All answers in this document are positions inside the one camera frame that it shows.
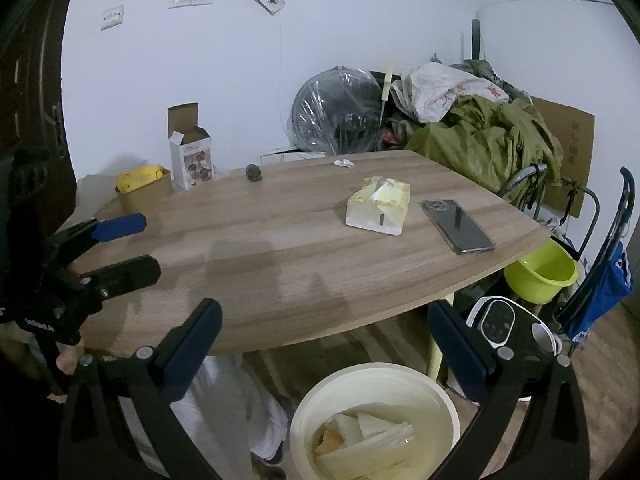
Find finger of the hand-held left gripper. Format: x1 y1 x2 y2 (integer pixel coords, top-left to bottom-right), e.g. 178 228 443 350
52 212 147 271
80 255 162 302

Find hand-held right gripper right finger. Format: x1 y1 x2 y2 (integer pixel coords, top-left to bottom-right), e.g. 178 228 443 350
427 300 601 480

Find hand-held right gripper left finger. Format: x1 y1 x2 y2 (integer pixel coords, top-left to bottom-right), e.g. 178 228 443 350
57 298 223 480

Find cream plastic bucket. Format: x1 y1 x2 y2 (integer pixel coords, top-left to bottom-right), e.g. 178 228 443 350
289 362 461 480

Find person's left hand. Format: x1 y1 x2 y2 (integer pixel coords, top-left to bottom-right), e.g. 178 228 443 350
56 344 84 375

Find pale yellow table leg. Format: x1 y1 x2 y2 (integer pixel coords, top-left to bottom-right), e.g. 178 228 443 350
426 291 456 382

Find brown paper bowl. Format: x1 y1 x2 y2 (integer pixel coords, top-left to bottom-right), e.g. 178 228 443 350
114 172 173 214

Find white tub with black lid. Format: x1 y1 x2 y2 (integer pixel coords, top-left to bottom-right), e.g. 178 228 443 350
444 295 562 402

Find small crumpled yellow bag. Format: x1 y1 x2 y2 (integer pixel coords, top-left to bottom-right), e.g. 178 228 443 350
116 164 166 194

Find person's grey trousers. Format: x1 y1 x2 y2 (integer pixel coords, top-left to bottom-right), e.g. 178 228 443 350
119 351 292 480

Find white open product box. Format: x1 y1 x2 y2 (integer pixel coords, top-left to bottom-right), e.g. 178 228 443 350
168 126 217 191

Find green plastic basin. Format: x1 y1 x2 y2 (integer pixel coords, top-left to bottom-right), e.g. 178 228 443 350
503 238 580 305

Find grey smartphone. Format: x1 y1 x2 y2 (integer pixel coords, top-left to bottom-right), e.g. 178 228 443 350
421 198 496 256

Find dark shoe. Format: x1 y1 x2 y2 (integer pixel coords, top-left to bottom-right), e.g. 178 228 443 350
250 440 289 468

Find blue shopping trolley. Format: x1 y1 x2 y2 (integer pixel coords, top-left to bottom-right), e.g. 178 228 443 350
554 166 636 347

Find pale yellow tissue pack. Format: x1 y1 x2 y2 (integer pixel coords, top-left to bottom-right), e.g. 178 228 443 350
345 176 411 236

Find flat white box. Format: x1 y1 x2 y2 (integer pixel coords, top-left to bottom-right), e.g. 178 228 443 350
257 145 307 161

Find dark brown door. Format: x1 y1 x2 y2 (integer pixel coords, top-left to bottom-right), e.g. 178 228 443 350
0 0 83 223

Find olive green cloth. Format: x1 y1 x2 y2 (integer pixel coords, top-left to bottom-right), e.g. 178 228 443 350
406 94 564 197

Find brown cardboard sheet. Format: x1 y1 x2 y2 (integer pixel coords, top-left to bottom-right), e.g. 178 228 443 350
529 95 596 219

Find fan wrapped in plastic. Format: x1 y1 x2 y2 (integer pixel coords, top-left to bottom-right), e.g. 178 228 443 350
290 65 386 156

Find white plastic bag red print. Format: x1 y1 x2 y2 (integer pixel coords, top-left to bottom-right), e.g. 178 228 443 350
389 62 510 124

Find pale yellow stick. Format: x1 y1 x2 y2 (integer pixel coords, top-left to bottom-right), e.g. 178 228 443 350
379 62 397 127

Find black pole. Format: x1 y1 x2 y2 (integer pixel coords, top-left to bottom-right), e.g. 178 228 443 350
472 18 489 64

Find metal chair frame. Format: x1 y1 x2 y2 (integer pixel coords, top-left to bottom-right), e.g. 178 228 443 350
499 162 601 262

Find white wall switch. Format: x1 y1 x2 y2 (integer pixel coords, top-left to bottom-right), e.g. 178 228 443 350
99 3 125 31

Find thin wall cable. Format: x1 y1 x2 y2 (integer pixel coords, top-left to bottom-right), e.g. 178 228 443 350
477 0 614 17

